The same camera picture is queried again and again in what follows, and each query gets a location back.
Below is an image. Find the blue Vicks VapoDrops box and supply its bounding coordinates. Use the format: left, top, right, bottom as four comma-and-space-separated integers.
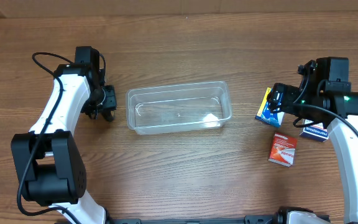
255, 87, 284, 128

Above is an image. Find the white Hansaplast plaster box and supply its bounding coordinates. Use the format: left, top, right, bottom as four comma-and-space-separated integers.
300, 119, 329, 142

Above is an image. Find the clear plastic container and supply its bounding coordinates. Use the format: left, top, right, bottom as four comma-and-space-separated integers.
126, 81, 232, 135

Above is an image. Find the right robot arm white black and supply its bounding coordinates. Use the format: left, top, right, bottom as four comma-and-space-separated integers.
267, 57, 358, 223

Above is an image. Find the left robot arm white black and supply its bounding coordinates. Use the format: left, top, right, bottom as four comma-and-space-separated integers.
11, 46, 117, 223

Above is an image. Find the red Panadol box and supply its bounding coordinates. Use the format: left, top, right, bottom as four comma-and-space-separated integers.
268, 133, 297, 167

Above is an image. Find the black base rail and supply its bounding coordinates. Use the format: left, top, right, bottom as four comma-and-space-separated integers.
106, 214, 289, 224

